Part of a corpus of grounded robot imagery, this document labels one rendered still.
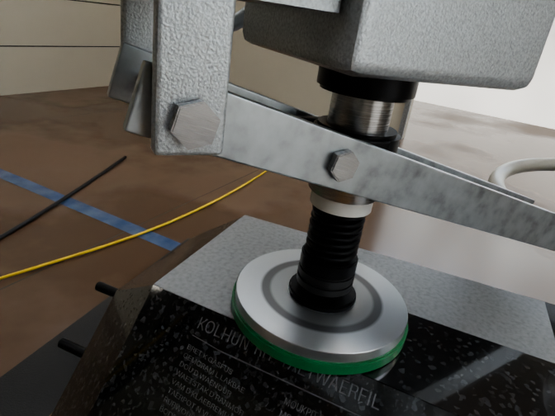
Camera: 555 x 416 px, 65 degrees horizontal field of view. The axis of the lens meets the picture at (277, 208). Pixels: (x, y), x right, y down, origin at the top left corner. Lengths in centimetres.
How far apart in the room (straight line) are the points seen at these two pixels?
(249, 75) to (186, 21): 602
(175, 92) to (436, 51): 19
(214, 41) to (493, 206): 39
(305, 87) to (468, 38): 557
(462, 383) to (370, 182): 25
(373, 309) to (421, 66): 30
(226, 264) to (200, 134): 36
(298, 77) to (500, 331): 547
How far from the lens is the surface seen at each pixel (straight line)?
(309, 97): 592
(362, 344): 50
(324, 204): 47
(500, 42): 41
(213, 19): 30
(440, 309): 65
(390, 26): 33
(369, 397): 50
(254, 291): 54
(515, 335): 66
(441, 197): 50
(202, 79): 30
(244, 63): 635
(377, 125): 45
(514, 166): 108
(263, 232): 73
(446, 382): 54
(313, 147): 38
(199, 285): 59
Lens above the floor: 118
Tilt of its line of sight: 24 degrees down
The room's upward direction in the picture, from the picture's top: 9 degrees clockwise
